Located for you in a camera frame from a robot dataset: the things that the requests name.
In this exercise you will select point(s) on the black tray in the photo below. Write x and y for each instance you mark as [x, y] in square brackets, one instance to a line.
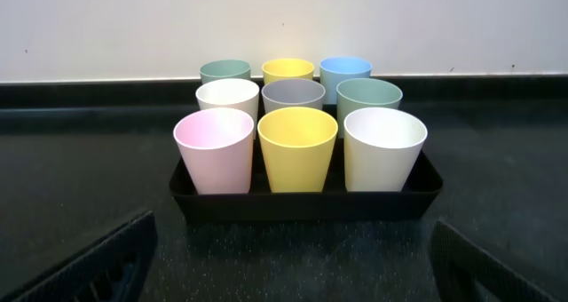
[306, 206]

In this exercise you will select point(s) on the blue cup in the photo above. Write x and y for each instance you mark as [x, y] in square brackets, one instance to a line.
[341, 77]

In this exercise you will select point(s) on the green cup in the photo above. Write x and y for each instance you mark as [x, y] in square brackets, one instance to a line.
[224, 69]
[368, 97]

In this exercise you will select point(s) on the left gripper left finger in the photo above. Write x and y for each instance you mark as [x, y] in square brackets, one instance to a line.
[89, 271]

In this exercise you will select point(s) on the white cup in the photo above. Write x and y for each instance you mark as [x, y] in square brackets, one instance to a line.
[226, 95]
[377, 164]

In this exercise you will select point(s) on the yellow cup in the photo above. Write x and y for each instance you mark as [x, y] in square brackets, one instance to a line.
[297, 164]
[287, 69]

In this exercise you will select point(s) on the grey cup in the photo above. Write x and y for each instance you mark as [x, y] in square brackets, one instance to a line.
[293, 95]

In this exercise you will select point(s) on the pink cup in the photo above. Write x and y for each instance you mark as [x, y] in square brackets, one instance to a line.
[217, 160]

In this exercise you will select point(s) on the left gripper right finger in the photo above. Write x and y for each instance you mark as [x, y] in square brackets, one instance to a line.
[470, 275]

